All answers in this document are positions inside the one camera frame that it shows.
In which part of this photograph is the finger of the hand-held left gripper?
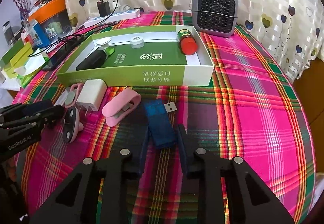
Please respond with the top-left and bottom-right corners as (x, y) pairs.
(0, 105), (65, 143)
(0, 99), (53, 126)

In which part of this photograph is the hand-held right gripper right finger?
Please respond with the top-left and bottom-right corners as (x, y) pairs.
(177, 124), (295, 224)

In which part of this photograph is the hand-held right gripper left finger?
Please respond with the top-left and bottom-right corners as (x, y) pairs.
(30, 123), (150, 224)

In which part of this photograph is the black and white oval device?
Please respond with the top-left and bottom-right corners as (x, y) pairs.
(62, 106), (84, 144)

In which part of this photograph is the pink clip with grey oval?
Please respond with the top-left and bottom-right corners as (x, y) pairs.
(64, 83), (84, 108)

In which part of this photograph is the blue usb tester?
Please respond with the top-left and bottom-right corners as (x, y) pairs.
(144, 99), (178, 150)

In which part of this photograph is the white charger plug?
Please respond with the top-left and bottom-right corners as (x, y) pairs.
(76, 79), (108, 116)

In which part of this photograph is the pink sealing clip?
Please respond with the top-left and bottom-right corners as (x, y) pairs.
(102, 89), (142, 127)

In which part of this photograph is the black cylindrical case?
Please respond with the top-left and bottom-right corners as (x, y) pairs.
(76, 51), (105, 71)

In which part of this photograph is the green and white cardboard box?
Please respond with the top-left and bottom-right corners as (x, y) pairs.
(56, 25), (215, 88)

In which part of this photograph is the white and green knob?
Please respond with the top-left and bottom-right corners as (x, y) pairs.
(93, 37), (117, 56)

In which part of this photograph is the brown bottle with red cap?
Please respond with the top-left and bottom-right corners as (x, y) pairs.
(176, 29), (198, 55)

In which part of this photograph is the small white jar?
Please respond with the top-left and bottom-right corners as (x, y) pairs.
(130, 36), (144, 49)

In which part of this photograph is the green and white tissue box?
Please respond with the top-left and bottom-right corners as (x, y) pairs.
(14, 48), (50, 89)

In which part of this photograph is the yellow-green box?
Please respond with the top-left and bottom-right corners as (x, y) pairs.
(1, 43), (34, 73)

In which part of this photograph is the black phone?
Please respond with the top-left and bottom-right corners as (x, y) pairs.
(42, 38), (88, 72)

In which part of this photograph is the dark green box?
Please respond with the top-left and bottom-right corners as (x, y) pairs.
(0, 41), (27, 67)

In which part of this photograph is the blue and white carton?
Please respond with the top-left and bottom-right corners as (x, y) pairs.
(27, 19), (51, 48)

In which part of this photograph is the grey canister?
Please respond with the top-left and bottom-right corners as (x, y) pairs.
(2, 20), (13, 45)

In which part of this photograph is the clear bin with orange lid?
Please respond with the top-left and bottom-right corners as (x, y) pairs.
(28, 0), (72, 42)

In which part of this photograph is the white power strip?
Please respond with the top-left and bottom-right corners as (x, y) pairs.
(83, 9), (141, 28)

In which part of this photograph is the black charger adapter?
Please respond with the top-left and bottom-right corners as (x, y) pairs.
(97, 1), (110, 17)

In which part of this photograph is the wooden cabinet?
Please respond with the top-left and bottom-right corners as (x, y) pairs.
(291, 0), (324, 123)

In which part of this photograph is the grey fan heater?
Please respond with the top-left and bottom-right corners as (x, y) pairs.
(191, 0), (240, 37)

